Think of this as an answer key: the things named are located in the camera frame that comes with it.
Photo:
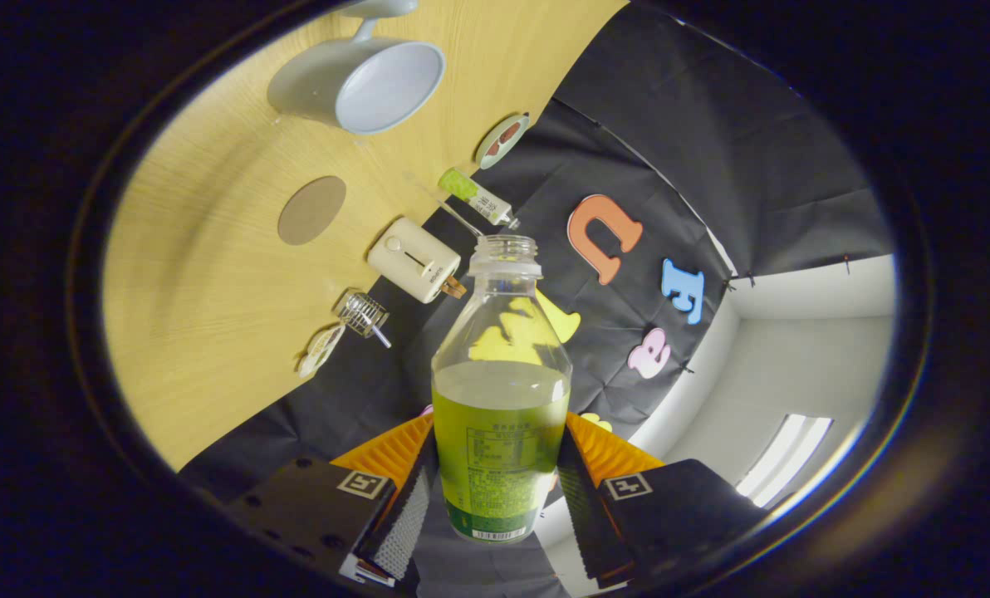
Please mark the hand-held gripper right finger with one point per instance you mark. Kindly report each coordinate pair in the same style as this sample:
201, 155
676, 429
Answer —
582, 515

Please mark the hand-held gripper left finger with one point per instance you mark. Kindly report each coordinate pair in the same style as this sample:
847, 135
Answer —
408, 515

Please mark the green label juice bottle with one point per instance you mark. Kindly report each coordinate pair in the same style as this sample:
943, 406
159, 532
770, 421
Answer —
499, 448

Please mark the round brown coaster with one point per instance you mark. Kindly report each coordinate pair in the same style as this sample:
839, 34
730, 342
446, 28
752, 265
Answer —
312, 210

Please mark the white cup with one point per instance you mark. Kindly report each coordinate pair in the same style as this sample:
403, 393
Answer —
316, 83

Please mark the small green drink bottle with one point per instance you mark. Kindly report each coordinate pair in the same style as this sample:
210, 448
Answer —
478, 198

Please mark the white spoon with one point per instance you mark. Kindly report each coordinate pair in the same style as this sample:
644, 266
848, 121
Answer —
382, 337

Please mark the white divided dish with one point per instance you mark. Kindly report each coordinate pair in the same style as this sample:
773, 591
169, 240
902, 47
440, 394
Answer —
321, 352

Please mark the ceiling light panel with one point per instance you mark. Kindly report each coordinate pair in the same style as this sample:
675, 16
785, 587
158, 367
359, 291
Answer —
786, 461

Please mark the brown toast slice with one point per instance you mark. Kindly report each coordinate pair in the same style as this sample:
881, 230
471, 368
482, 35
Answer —
454, 288

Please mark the white toaster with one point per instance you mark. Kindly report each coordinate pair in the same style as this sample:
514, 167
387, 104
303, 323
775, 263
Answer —
412, 259

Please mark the wooden table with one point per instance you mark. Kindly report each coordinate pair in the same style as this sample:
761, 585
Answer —
196, 316

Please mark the pale green plate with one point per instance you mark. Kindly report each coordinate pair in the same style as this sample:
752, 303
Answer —
490, 163

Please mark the brown meat slice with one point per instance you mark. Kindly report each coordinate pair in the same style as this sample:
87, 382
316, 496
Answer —
510, 132
495, 150

